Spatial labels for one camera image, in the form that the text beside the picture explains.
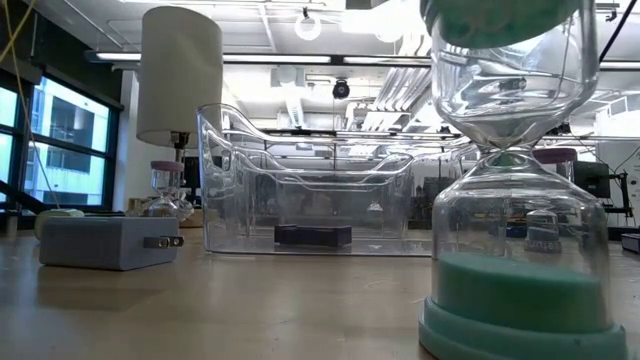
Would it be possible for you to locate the dark indigo digital timer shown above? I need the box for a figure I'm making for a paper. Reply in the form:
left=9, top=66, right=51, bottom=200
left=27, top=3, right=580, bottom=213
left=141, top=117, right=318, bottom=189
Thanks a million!
left=273, top=223, right=353, bottom=248

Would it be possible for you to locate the lilac capped sand timer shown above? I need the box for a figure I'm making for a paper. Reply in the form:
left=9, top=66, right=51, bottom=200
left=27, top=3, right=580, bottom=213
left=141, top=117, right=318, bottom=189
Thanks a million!
left=148, top=159, right=187, bottom=219
left=523, top=147, right=580, bottom=254

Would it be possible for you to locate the light blue wall charger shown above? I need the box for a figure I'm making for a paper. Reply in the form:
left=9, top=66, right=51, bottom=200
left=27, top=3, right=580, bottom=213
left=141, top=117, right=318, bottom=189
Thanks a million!
left=38, top=215, right=185, bottom=272

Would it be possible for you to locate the teal capped sand timer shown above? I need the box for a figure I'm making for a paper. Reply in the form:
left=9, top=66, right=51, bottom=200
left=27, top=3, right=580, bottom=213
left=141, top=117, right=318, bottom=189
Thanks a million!
left=418, top=0, right=630, bottom=360

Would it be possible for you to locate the green white wall charger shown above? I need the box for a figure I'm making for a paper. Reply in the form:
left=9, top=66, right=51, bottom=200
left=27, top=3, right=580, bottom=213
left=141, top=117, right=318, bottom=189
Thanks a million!
left=33, top=208, right=86, bottom=240

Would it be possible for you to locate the clear plastic bin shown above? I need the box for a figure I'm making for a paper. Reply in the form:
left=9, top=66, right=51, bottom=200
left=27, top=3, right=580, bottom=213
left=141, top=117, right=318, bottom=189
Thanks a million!
left=196, top=103, right=484, bottom=257
left=234, top=147, right=419, bottom=239
left=279, top=162, right=411, bottom=230

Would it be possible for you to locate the black monitor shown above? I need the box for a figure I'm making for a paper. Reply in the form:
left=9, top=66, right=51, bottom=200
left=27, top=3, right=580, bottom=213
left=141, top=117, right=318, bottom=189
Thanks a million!
left=572, top=160, right=612, bottom=200
left=182, top=156, right=201, bottom=190

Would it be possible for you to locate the long ceiling light strip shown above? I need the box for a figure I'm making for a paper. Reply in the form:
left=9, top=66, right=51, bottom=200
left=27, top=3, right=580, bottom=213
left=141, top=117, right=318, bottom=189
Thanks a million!
left=342, top=55, right=434, bottom=66
left=94, top=51, right=332, bottom=64

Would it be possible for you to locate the bright ceiling light panel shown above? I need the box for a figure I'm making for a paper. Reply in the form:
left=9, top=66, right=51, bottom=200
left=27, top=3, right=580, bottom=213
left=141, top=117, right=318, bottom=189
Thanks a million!
left=342, top=0, right=426, bottom=44

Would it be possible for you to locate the white shade table lamp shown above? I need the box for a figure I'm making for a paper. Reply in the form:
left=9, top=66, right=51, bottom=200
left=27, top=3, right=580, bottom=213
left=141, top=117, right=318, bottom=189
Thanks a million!
left=135, top=5, right=225, bottom=229

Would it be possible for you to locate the dark framed window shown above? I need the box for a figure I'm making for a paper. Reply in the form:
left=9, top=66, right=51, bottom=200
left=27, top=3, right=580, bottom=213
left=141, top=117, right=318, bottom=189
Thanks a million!
left=0, top=74, right=124, bottom=211

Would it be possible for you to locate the black slanted strut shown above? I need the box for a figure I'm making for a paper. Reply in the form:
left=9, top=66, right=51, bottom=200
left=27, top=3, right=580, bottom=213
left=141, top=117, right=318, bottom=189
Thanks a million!
left=0, top=179, right=41, bottom=215

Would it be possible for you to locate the white board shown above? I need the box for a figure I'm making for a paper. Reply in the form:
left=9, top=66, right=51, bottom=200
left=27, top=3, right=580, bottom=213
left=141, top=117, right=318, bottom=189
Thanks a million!
left=597, top=141, right=640, bottom=229

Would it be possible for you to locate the white ring ceiling light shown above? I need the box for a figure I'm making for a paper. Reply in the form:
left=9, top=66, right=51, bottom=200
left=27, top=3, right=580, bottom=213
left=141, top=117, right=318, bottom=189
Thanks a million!
left=293, top=10, right=324, bottom=42

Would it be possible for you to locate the yellow cable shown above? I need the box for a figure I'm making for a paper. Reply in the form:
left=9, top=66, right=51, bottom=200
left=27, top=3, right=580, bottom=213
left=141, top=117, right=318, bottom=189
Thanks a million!
left=0, top=0, right=61, bottom=210

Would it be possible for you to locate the black aluminium table frame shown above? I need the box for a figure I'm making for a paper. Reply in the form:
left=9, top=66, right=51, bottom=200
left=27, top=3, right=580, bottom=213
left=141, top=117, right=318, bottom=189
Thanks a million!
left=0, top=210, right=640, bottom=242

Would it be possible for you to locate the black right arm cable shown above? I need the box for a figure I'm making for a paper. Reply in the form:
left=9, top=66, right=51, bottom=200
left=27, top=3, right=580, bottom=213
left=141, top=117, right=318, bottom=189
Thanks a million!
left=598, top=0, right=640, bottom=64

